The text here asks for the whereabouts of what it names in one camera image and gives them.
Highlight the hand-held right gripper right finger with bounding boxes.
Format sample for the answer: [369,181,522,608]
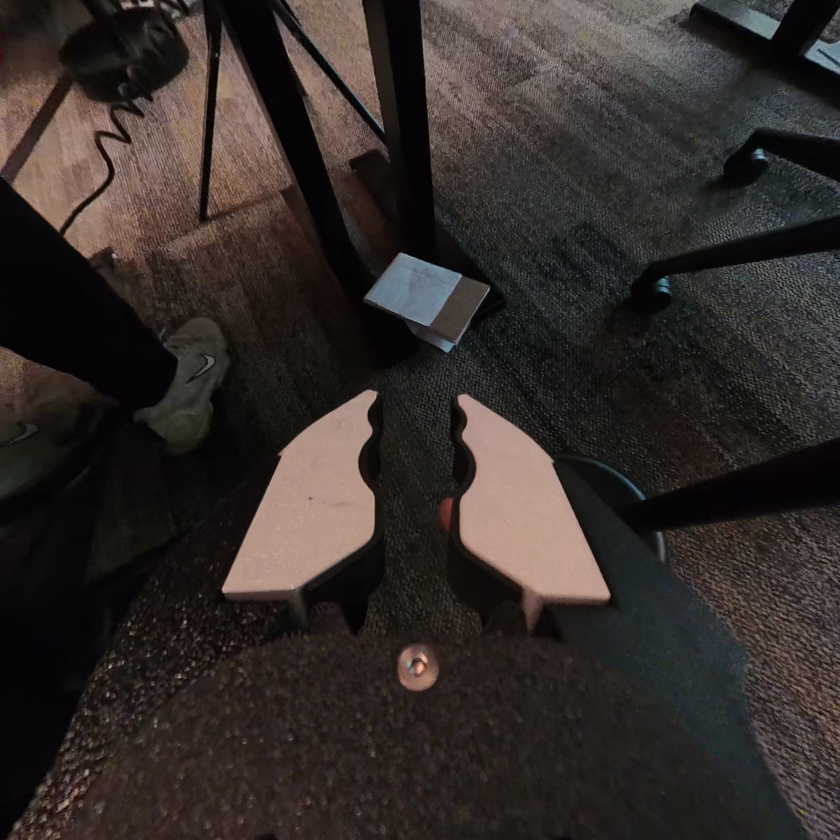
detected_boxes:
[448,394,613,632]

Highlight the black coiled cable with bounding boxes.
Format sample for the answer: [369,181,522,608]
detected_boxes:
[59,98,155,235]

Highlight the black desk leg frame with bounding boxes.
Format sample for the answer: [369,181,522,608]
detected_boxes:
[220,0,508,368]

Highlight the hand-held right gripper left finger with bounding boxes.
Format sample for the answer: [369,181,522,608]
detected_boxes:
[222,390,386,627]

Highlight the white box on floor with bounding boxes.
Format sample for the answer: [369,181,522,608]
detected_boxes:
[363,252,492,355]

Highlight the black round bag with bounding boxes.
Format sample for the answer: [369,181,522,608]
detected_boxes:
[58,0,191,104]

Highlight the black desk foot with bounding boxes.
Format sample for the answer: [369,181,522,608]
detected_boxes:
[689,0,840,86]

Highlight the person's grey sneaker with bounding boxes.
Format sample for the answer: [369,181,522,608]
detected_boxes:
[0,420,63,501]
[134,318,232,457]

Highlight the black tripod stand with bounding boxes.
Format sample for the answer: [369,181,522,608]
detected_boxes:
[197,0,388,221]

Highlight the person's leg black trousers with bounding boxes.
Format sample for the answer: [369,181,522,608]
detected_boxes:
[0,177,179,421]

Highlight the black chair star base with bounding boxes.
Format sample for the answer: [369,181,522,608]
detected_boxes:
[629,128,840,314]
[556,438,840,567]

